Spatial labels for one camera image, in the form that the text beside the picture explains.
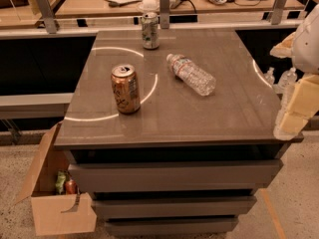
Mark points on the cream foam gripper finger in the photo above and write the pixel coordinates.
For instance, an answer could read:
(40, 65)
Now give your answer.
(302, 106)
(284, 48)

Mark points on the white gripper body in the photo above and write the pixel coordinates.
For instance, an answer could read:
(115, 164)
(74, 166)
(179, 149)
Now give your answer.
(307, 45)

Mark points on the clear plastic water bottle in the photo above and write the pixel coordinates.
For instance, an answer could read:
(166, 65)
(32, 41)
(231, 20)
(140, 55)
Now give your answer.
(190, 73)

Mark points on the spare clear bottle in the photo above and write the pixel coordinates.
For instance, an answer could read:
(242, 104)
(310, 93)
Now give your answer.
(287, 78)
(269, 76)

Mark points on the grey drawer cabinet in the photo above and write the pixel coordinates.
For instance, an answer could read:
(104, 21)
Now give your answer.
(181, 163)

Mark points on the silver green soda can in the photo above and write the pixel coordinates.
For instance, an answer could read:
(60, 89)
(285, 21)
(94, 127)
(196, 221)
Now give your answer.
(150, 32)

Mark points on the white round lid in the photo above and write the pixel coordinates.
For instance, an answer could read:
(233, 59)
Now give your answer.
(148, 6)

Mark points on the gold soda can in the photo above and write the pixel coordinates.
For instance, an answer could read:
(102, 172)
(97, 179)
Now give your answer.
(125, 86)

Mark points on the red can in box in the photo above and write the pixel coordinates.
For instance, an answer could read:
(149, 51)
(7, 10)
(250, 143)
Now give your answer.
(71, 187)

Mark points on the green snack bag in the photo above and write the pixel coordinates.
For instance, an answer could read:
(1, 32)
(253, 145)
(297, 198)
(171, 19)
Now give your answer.
(61, 179)

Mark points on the open cardboard box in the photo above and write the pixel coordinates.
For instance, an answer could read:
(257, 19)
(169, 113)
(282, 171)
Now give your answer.
(53, 213)

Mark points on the right metal bracket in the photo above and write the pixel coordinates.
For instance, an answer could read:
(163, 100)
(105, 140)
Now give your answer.
(277, 12)

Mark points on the metal bracket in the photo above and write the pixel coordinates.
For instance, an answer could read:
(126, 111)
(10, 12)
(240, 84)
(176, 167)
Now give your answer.
(47, 16)
(164, 14)
(277, 12)

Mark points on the middle metal bracket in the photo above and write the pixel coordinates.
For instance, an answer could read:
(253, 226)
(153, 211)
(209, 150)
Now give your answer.
(164, 14)

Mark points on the left metal bracket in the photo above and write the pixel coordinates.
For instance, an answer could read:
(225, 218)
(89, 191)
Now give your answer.
(47, 16)

